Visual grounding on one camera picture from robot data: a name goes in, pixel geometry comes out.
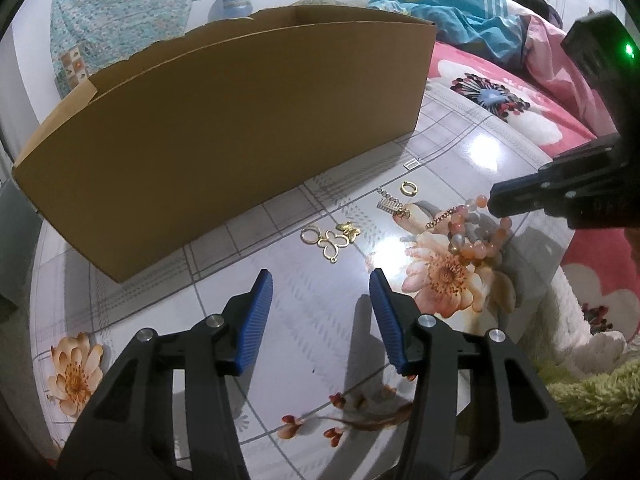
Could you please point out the green fluffy cloth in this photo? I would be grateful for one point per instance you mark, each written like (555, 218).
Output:
(595, 390)

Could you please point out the checkered print cloth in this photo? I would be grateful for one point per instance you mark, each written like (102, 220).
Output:
(70, 67)

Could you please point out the gold hoop earring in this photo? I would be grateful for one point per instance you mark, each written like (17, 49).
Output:
(301, 235)

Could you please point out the gold butterfly charm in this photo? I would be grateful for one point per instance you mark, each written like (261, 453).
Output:
(350, 230)

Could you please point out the white fluffy blanket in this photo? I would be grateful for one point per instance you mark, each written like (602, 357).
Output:
(580, 320)

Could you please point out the blue printed blanket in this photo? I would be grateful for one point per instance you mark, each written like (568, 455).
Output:
(450, 15)

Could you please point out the brown cardboard box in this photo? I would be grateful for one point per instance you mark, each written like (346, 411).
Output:
(225, 135)

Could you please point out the pink floral blanket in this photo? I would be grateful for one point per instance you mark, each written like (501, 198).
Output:
(540, 120)

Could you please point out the gold butterfly outline pendant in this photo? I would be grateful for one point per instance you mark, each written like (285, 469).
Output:
(332, 245)

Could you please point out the small silver rectangular clip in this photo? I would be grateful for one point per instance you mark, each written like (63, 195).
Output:
(411, 163)

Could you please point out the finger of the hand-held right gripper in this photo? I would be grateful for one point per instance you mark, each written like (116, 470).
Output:
(585, 155)
(530, 195)

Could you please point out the light pink quilt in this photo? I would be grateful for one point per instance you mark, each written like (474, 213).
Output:
(550, 55)

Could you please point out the teal floral hanging cloth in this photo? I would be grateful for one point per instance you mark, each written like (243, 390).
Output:
(130, 5)

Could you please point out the blue water bottle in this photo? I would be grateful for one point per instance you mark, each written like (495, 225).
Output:
(230, 5)

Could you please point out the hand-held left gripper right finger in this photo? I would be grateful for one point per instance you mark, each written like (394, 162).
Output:
(387, 320)

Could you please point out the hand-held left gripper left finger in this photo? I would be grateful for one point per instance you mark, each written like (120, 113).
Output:
(255, 320)

